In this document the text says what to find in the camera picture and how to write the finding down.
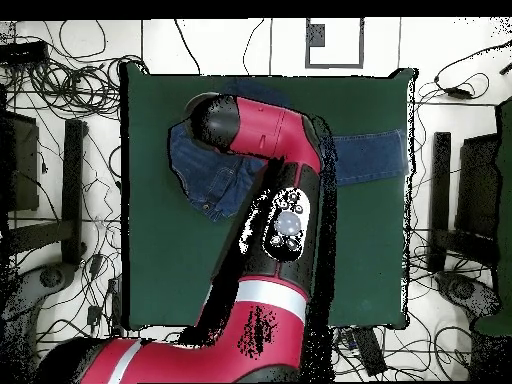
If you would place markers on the black stand base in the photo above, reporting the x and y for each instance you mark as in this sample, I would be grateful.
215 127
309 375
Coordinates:
73 192
440 192

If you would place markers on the grey square floor frame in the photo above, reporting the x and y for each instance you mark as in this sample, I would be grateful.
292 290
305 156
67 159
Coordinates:
316 36

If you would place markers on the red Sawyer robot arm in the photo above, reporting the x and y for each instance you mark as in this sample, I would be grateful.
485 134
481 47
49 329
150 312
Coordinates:
276 128

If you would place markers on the dark green table cloth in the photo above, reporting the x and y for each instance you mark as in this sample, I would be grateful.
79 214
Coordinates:
360 240

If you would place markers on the black power adapter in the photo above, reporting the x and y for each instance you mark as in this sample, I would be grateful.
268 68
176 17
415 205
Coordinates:
94 315
96 264
458 92

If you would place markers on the blue denim jeans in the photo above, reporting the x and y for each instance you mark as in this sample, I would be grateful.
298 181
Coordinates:
208 176

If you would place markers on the grey wheeled chair base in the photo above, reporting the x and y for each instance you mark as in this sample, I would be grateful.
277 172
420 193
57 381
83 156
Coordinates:
52 278
464 290

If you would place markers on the black power strip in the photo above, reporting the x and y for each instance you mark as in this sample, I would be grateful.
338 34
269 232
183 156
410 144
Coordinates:
24 52
116 308
370 352

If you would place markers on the black box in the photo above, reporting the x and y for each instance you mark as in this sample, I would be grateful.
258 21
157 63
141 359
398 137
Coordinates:
24 168
478 184

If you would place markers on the dark green spare cloth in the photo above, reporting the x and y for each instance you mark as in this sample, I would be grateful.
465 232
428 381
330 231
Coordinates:
504 200

